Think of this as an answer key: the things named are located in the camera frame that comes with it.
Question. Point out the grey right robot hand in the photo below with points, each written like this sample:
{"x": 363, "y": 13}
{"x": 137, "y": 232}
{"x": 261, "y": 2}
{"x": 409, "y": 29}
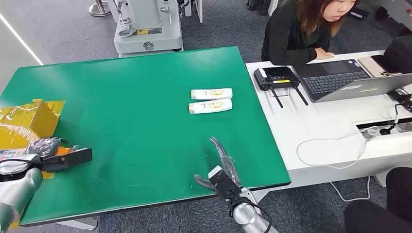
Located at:
{"x": 229, "y": 160}

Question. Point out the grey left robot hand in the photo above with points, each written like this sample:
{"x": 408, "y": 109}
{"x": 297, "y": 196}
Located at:
{"x": 43, "y": 147}

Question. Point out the orange detergent bottle clear cap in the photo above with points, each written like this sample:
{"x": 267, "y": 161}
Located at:
{"x": 64, "y": 151}

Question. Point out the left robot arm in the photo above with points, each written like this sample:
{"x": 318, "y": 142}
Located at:
{"x": 16, "y": 199}

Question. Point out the white shampoo bottle gold cap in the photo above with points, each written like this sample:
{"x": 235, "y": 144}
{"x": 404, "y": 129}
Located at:
{"x": 211, "y": 106}
{"x": 211, "y": 94}

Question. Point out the yellow taped cardboard box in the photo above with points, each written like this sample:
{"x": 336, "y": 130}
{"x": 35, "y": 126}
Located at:
{"x": 22, "y": 125}

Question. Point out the white table foot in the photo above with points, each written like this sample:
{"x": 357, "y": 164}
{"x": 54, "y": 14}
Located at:
{"x": 80, "y": 224}

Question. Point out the black remote controller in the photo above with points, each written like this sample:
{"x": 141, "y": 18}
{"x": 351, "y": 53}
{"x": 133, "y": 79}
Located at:
{"x": 273, "y": 77}

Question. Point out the grey open laptop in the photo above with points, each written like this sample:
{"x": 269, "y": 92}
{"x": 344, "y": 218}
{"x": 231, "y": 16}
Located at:
{"x": 334, "y": 82}

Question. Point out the person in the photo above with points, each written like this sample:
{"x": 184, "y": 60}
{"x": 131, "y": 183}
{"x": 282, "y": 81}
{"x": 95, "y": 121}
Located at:
{"x": 289, "y": 35}
{"x": 379, "y": 215}

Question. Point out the white power adapter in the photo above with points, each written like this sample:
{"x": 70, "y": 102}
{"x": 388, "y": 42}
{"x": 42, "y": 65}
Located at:
{"x": 370, "y": 133}

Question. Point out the metal stanchion base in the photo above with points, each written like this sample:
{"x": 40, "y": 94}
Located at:
{"x": 99, "y": 9}

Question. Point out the white machine base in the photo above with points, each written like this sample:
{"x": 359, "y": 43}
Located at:
{"x": 148, "y": 32}

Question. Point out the white furniture panel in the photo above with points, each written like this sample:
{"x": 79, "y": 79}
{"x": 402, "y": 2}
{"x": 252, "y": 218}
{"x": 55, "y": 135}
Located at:
{"x": 194, "y": 9}

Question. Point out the gold smartphone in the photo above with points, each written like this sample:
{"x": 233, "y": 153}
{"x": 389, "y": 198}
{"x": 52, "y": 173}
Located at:
{"x": 373, "y": 67}

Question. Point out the black bulky object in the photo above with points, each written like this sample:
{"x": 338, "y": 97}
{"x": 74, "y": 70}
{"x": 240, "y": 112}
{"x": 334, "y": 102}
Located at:
{"x": 399, "y": 54}

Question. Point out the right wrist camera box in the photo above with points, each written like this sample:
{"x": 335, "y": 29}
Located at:
{"x": 225, "y": 183}

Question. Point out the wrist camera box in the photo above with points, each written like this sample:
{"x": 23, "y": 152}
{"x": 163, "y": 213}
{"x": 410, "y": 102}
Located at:
{"x": 225, "y": 183}
{"x": 70, "y": 159}

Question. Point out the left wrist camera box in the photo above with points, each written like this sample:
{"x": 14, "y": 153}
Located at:
{"x": 70, "y": 159}

